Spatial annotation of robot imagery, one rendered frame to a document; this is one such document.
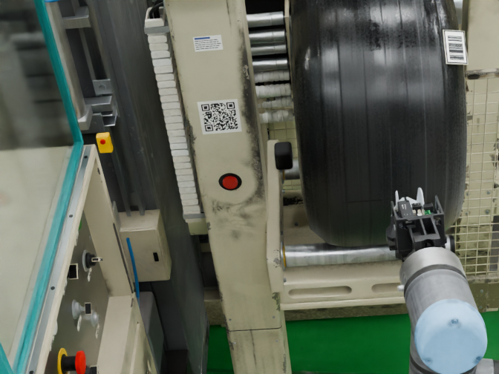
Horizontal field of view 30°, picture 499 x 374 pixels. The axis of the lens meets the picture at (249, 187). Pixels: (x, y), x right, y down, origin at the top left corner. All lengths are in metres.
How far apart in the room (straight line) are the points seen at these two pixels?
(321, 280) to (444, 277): 0.65
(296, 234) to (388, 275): 0.28
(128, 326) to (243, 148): 0.41
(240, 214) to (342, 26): 0.50
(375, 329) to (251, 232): 1.10
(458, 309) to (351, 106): 0.47
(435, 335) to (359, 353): 1.68
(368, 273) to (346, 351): 1.01
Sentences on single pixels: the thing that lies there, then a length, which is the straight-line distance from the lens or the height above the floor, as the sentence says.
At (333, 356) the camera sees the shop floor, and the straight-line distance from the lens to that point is 2.89.
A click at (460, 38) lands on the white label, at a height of 1.39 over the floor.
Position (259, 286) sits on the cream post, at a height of 0.76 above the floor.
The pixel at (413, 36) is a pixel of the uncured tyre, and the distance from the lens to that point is 1.59.
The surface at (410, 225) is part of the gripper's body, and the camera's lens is 1.40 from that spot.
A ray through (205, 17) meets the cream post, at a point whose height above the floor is 1.43.
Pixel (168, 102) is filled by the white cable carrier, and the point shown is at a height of 1.25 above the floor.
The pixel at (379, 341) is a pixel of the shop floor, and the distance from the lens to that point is 2.92.
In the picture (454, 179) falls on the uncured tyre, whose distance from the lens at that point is 1.64.
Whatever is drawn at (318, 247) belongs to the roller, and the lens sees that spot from 1.88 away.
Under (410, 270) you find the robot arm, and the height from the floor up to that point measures 1.29.
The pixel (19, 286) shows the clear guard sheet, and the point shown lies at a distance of 1.32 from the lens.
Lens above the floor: 2.22
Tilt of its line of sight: 39 degrees down
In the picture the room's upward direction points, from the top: 8 degrees counter-clockwise
